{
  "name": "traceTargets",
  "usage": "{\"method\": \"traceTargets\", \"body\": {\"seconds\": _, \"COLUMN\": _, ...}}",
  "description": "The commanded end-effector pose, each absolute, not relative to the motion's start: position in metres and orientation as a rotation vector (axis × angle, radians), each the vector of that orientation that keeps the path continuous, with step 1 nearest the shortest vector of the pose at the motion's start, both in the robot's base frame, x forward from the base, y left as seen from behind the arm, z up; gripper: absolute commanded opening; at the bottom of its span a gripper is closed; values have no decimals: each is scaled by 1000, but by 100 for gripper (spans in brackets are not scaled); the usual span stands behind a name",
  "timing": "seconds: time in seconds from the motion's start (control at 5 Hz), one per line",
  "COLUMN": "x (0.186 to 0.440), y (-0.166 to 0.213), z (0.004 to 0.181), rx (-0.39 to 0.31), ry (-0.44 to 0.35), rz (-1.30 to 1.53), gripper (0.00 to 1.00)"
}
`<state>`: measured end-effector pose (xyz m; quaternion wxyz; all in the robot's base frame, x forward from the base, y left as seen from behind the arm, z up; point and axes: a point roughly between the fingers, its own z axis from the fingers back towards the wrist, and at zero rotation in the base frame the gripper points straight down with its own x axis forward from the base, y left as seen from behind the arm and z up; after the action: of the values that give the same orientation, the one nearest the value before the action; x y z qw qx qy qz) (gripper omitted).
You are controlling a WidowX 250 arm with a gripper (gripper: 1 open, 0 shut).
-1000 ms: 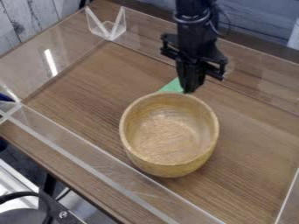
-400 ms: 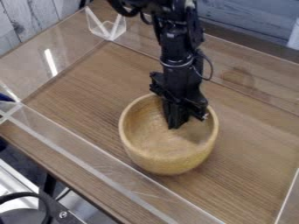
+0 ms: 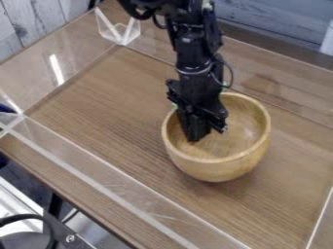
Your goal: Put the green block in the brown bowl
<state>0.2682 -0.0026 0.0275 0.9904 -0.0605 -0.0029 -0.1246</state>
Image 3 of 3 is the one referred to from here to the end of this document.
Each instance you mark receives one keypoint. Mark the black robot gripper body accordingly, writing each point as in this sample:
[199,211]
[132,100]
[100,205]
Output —
[195,93]

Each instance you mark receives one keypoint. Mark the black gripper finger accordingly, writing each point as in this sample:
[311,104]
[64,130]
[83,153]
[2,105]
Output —
[188,123]
[202,127]

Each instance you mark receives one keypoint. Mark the light wooden bowl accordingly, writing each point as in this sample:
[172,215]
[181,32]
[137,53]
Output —
[223,156]

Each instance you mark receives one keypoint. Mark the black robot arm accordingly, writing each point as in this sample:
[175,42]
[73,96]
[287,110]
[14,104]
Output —
[195,37]

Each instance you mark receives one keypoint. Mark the black table leg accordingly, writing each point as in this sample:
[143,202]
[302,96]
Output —
[54,206]

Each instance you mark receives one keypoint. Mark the clear acrylic tray enclosure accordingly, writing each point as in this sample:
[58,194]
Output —
[92,133]

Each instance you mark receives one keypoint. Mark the black metal bracket with screw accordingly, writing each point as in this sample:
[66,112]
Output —
[65,238]

